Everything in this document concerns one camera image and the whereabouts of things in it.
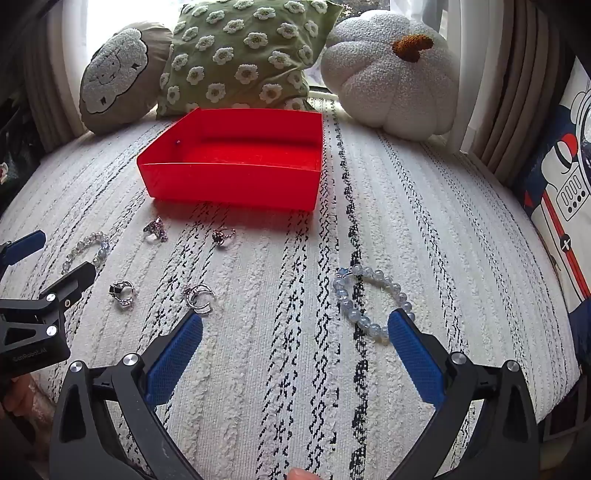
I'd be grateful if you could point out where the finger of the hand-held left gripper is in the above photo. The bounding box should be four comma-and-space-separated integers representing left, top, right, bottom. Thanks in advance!
0, 230, 47, 278
39, 261, 98, 326

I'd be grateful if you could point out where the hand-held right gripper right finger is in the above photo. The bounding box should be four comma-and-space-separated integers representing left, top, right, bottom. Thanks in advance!
387, 308, 541, 480

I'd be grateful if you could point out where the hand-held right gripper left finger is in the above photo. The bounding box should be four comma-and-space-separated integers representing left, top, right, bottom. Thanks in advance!
48, 311, 206, 480

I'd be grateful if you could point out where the clear and purple bead bracelet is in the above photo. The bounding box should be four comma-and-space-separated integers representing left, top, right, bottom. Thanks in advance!
62, 231, 112, 278

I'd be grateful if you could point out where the silver crown ring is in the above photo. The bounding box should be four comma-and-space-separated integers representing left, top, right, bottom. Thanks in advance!
108, 279, 138, 311

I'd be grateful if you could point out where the silver double hoop ring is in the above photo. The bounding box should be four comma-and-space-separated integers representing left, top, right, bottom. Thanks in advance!
182, 283, 215, 317

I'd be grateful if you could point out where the pale blue star bead bracelet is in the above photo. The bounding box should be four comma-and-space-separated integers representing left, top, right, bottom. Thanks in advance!
332, 265, 416, 346

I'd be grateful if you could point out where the silver triangular ring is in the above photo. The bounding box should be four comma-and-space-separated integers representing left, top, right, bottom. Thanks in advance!
142, 216, 169, 243

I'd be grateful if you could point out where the silver ring with dark stone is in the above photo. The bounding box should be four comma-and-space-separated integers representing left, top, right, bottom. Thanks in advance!
211, 227, 237, 249

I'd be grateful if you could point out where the red plastic box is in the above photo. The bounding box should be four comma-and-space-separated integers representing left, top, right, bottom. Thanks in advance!
137, 108, 324, 213

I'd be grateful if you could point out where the white black patterned blanket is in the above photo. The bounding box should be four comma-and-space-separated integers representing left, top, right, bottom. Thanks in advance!
0, 97, 583, 480

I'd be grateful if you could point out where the beige curtain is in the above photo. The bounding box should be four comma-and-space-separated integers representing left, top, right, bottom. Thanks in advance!
471, 0, 578, 185
21, 18, 90, 139

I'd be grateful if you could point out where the round beige sheep cushion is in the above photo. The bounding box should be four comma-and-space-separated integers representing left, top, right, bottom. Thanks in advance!
78, 21, 175, 136

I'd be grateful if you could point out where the astronaut printed pillow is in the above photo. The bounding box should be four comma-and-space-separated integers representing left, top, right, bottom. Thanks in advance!
510, 58, 591, 365

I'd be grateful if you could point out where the green daisy cushion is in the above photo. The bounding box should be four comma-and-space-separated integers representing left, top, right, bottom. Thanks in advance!
156, 0, 345, 120

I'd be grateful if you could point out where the white pumpkin cushion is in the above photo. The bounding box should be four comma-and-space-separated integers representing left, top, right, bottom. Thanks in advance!
320, 10, 462, 140

